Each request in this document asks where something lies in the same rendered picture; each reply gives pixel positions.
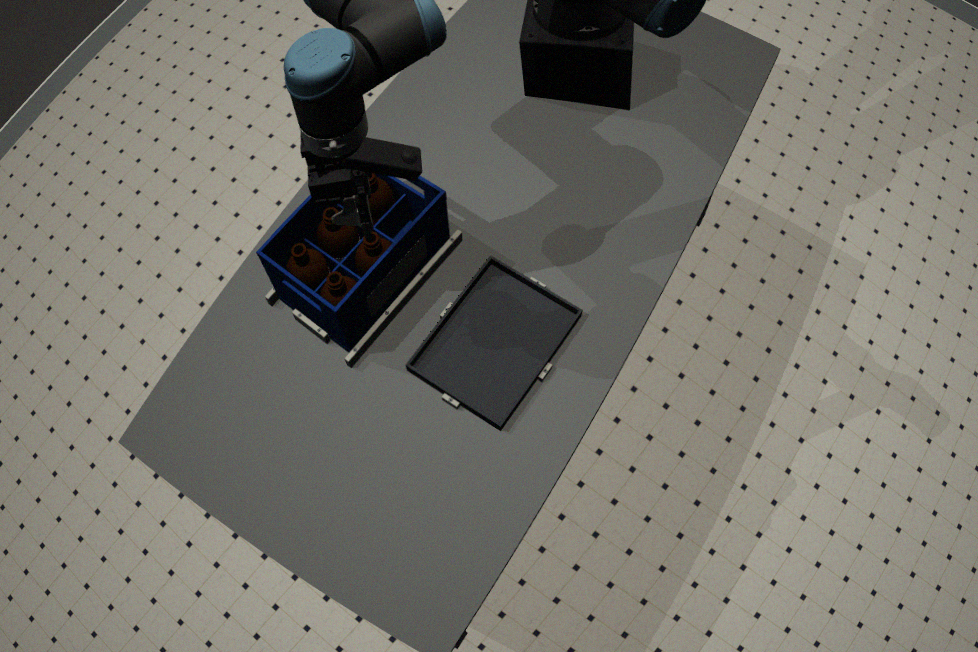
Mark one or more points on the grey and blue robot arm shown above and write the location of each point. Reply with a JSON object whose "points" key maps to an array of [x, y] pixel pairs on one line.
{"points": [[326, 81]]}

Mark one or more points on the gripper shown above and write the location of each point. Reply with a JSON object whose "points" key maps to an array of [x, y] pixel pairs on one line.
{"points": [[328, 183]]}

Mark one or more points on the brown glass bottle with white label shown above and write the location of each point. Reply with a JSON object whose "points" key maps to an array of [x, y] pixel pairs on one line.
{"points": [[311, 269]]}

